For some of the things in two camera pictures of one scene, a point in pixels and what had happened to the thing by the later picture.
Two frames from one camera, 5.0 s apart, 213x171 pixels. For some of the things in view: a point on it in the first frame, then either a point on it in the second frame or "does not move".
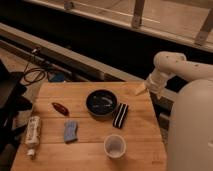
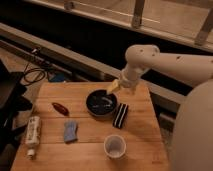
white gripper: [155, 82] → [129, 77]
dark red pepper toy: [62, 110] does not move
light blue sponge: [70, 131] does not move
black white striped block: [120, 115] does not move
